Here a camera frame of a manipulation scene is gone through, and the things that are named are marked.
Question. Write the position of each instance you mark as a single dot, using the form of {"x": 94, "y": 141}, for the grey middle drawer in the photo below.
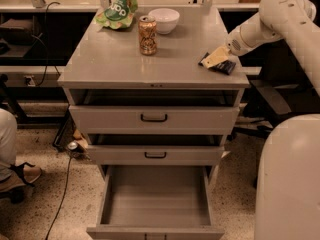
{"x": 155, "y": 155}

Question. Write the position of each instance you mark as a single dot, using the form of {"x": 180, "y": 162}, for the person leg light trousers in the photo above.
{"x": 8, "y": 128}

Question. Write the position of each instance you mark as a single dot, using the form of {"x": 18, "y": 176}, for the grey open bottom drawer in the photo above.
{"x": 155, "y": 203}

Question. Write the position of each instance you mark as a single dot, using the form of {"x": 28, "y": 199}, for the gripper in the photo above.
{"x": 234, "y": 45}

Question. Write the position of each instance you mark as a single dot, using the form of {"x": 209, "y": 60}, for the white bowl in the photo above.
{"x": 166, "y": 19}

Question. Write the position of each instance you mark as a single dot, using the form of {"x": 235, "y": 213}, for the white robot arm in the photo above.
{"x": 288, "y": 185}

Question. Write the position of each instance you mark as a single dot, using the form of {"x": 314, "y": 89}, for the dark blue rxbar wrapper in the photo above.
{"x": 225, "y": 67}

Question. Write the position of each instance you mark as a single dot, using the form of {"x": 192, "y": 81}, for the grey drawer cabinet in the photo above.
{"x": 107, "y": 69}

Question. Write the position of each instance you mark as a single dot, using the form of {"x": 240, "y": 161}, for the grey top drawer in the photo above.
{"x": 154, "y": 120}

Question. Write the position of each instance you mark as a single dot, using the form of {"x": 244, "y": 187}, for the black office chair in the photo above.
{"x": 280, "y": 91}

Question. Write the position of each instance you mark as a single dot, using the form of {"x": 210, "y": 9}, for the green chip bag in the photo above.
{"x": 119, "y": 15}

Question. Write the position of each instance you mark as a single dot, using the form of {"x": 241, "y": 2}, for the orange soda can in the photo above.
{"x": 147, "y": 35}

